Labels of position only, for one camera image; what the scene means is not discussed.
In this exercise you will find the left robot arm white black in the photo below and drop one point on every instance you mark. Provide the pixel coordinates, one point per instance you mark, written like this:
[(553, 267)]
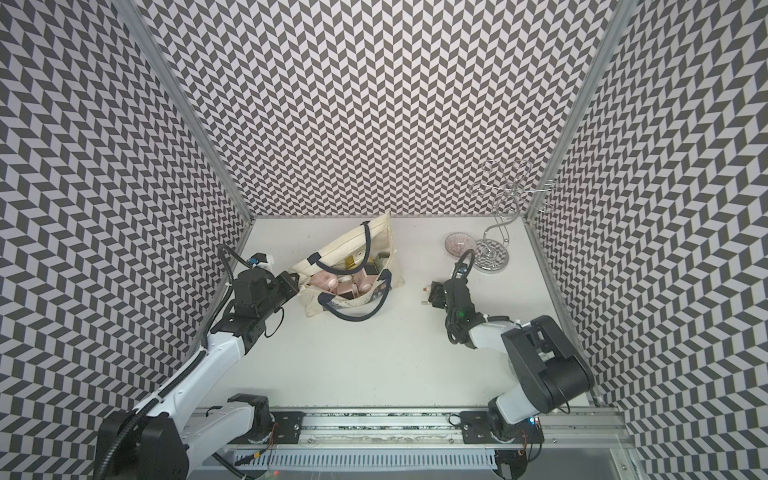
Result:
[(158, 438)]

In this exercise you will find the silver wire jewelry stand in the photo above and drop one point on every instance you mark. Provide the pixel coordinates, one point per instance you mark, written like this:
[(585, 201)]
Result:
[(492, 248)]

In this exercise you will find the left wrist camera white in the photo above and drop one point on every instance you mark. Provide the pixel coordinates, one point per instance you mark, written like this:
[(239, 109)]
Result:
[(262, 260)]

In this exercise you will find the cream canvas tote bag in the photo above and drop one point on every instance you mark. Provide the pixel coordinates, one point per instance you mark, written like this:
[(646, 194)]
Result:
[(371, 243)]

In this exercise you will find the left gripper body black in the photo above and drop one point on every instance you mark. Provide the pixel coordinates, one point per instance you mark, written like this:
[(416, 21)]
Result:
[(279, 292)]

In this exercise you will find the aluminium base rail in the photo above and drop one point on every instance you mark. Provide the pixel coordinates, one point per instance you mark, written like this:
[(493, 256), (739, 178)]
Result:
[(316, 429)]

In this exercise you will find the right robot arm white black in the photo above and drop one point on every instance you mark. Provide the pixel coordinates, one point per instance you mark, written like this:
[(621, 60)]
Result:
[(549, 369)]

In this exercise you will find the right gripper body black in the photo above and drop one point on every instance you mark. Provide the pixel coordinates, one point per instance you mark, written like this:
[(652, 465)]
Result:
[(450, 313)]

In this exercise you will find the pink pencil sharpener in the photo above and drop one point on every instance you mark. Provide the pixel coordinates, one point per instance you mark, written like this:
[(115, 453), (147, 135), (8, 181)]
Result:
[(326, 281), (353, 286)]

